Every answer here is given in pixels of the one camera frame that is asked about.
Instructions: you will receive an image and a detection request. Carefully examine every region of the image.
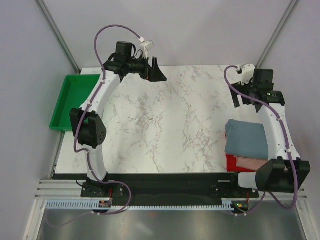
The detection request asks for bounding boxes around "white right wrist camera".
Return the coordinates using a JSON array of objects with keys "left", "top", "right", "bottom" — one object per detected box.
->
[{"left": 236, "top": 63, "right": 256, "bottom": 85}]

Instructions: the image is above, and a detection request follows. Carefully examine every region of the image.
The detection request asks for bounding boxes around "green plastic bin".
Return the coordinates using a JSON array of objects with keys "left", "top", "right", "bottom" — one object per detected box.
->
[{"left": 49, "top": 74, "right": 100, "bottom": 132}]

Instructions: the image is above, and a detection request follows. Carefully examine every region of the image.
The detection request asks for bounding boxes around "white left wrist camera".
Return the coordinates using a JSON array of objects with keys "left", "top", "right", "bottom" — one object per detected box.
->
[{"left": 139, "top": 37, "right": 154, "bottom": 59}]

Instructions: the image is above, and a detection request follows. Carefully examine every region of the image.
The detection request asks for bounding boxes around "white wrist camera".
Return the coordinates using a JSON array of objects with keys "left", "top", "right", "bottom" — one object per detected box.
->
[
  {"left": 139, "top": 37, "right": 154, "bottom": 59},
  {"left": 236, "top": 63, "right": 256, "bottom": 85}
]

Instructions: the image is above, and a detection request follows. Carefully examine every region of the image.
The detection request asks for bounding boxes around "light blue cable duct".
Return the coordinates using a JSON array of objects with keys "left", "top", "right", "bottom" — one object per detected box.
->
[{"left": 46, "top": 199, "right": 234, "bottom": 211}]

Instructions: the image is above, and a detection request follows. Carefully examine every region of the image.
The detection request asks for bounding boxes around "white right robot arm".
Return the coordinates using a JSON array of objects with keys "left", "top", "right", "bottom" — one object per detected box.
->
[{"left": 229, "top": 64, "right": 311, "bottom": 197}]

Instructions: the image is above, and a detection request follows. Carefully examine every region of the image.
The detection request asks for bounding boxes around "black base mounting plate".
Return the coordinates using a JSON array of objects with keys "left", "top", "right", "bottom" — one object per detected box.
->
[{"left": 80, "top": 172, "right": 259, "bottom": 207}]

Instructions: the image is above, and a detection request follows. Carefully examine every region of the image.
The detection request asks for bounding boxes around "pink folded t shirt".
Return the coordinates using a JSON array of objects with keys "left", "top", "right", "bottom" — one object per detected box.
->
[{"left": 235, "top": 156, "right": 268, "bottom": 172}]

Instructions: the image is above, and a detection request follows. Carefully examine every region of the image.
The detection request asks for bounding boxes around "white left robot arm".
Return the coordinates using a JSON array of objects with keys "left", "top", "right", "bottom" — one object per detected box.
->
[{"left": 69, "top": 39, "right": 167, "bottom": 198}]

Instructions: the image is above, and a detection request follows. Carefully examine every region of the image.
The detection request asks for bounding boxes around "aluminium right corner post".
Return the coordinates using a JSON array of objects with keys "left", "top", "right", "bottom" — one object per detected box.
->
[{"left": 255, "top": 0, "right": 301, "bottom": 68}]

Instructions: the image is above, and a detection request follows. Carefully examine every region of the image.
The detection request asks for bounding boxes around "aluminium corner post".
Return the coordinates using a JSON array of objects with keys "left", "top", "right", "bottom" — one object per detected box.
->
[
  {"left": 255, "top": 0, "right": 301, "bottom": 68},
  {"left": 34, "top": 0, "right": 81, "bottom": 75}
]

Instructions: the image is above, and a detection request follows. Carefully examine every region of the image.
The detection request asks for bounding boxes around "aluminium left corner post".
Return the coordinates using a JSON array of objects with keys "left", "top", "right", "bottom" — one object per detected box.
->
[{"left": 34, "top": 0, "right": 81, "bottom": 75}]

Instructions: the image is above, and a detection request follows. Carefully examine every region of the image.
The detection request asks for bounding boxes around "blue grey t shirt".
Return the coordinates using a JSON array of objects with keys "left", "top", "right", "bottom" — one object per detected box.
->
[{"left": 225, "top": 119, "right": 269, "bottom": 160}]

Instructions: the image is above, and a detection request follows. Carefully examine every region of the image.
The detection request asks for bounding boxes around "red folded t shirt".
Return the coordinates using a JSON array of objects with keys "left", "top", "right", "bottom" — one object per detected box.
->
[{"left": 225, "top": 154, "right": 240, "bottom": 172}]

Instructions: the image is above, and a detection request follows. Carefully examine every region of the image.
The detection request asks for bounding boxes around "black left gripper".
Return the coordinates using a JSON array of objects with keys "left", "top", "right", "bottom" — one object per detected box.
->
[{"left": 126, "top": 54, "right": 167, "bottom": 83}]

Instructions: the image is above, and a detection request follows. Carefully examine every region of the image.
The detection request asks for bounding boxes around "aluminium front frame rail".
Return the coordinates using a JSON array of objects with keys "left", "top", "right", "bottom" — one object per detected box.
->
[{"left": 35, "top": 180, "right": 307, "bottom": 201}]

